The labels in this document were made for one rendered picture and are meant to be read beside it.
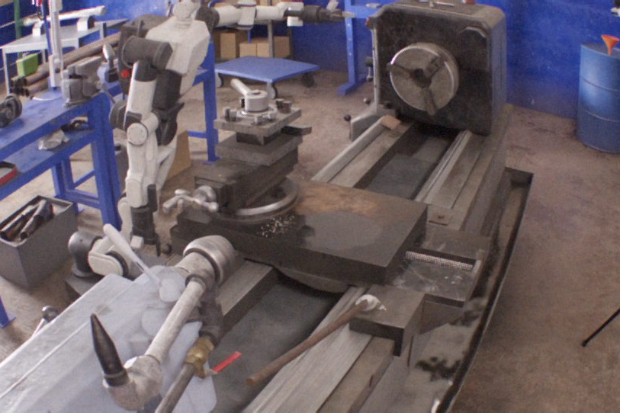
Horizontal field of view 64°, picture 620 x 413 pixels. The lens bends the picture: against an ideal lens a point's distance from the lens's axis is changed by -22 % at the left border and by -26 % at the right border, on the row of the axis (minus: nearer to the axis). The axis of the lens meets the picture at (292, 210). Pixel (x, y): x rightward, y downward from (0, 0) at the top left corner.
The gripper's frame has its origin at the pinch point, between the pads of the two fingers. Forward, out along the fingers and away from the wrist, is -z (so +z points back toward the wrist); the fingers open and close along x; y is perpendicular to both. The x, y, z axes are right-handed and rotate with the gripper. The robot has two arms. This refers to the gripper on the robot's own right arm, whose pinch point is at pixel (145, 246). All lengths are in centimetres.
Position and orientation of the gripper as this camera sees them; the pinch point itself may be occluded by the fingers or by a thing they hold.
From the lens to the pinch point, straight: 231.6
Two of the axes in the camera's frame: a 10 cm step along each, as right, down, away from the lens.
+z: 0.3, -8.5, -5.3
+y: 2.0, -5.1, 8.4
